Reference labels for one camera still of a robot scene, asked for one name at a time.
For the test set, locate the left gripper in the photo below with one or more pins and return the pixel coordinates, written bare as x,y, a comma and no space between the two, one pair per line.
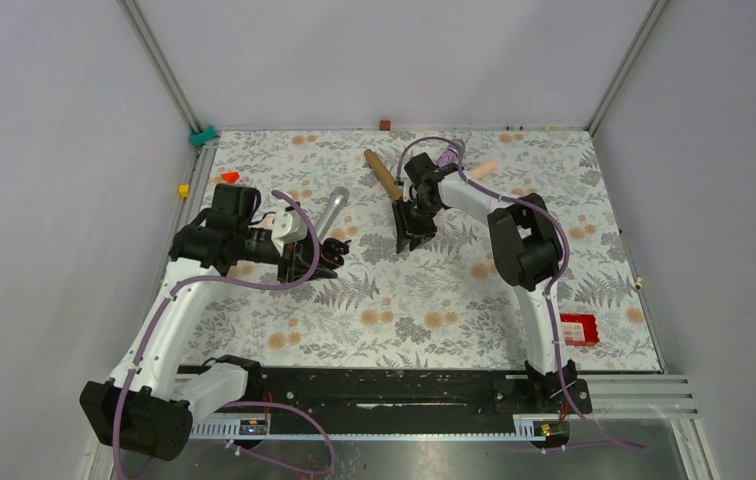
298,261

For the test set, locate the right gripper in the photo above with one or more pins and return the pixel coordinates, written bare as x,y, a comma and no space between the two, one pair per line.
423,234

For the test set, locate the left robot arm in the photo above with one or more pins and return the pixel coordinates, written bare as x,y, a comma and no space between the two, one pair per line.
141,408

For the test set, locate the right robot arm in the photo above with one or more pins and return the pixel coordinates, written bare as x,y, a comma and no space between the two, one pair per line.
527,253

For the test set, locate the gold microphone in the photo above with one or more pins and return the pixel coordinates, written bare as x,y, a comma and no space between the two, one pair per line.
383,175

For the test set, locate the purple glitter microphone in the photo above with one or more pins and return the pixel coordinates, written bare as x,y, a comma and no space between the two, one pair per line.
448,157

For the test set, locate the silver microphone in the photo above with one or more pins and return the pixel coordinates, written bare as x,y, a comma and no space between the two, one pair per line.
337,201

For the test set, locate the pink microphone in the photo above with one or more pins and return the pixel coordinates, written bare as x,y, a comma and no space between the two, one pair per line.
483,170

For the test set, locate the floral table mat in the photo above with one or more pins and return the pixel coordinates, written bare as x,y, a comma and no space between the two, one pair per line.
442,305

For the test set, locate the red triangle block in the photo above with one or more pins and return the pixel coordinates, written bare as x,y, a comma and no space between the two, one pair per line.
230,177

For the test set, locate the teal corner clip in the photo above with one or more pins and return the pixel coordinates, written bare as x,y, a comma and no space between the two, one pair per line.
202,137

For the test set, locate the red box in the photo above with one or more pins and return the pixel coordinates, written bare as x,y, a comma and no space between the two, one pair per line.
580,329

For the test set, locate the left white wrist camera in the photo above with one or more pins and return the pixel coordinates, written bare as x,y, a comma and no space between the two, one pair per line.
287,226

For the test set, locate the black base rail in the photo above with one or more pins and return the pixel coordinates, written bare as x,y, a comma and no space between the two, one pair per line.
385,402

